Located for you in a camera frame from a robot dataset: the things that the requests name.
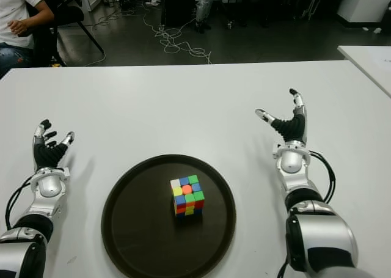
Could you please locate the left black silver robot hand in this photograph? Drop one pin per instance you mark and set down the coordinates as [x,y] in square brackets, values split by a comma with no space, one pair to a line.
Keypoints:
[46,154]

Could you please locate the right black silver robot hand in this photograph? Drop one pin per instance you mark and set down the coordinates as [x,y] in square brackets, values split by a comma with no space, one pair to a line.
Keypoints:
[291,126]

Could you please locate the multicoloured Rubik's cube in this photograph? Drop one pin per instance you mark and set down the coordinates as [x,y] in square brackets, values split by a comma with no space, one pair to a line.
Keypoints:
[186,195]

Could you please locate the right silver black robot arm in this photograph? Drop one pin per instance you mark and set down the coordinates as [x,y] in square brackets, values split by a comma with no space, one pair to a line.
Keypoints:
[291,162]

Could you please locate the left silver black robot arm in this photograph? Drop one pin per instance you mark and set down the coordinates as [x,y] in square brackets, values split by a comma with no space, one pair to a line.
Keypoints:
[47,186]

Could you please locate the round dark brown plate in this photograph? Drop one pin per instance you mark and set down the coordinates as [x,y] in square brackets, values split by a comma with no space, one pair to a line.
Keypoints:
[137,217]

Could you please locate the white side table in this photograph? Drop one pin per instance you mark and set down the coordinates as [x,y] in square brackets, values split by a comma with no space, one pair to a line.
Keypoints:
[366,64]

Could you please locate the white paper sheet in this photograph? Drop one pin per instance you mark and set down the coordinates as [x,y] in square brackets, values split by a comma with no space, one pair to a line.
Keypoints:
[383,64]

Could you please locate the black office chair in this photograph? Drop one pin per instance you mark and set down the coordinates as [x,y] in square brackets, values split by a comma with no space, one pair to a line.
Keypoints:
[67,15]

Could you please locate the white cabinet with black base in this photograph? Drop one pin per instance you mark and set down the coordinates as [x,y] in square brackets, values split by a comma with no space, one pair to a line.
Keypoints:
[363,3]

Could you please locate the silver humanoid robot legs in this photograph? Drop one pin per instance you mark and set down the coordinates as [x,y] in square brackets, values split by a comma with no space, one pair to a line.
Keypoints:
[202,9]

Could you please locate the seated person in white shirt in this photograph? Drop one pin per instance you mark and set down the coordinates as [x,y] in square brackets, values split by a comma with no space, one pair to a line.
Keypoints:
[13,9]

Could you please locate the white power strip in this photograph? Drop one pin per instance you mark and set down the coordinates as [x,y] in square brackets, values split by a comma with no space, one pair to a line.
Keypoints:
[152,3]

